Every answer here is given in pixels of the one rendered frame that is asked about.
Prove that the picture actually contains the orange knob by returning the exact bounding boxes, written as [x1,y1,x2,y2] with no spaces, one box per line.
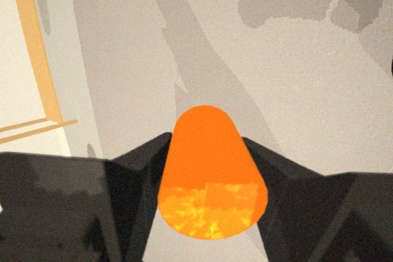
[158,105,268,239]

